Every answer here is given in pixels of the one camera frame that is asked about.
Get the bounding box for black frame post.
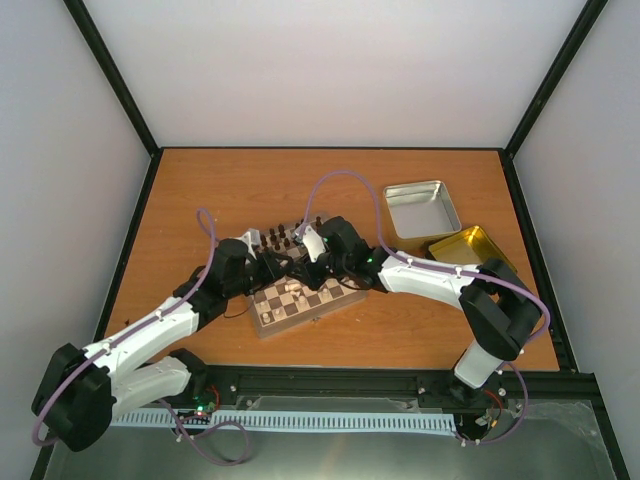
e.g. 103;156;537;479
504;0;611;156
62;0;164;156

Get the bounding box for black frame post right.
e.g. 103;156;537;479
504;0;611;156

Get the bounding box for dark chess pieces rows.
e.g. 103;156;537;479
256;218;306;256

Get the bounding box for gold tin lid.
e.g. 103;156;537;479
427;225;518;273

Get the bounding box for wooden chess board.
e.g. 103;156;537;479
247;221;367;339

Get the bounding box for black frame post left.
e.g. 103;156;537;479
62;0;164;156

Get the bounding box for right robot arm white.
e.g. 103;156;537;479
291;216;547;390

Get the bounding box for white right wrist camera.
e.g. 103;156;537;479
294;223;326;263

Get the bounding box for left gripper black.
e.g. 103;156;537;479
227;251;294;299

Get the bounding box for open silver tin box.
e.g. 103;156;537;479
383;180;462;250

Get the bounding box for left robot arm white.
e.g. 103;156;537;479
31;238;294;452

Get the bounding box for blue cable duct strip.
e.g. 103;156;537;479
107;409;459;435

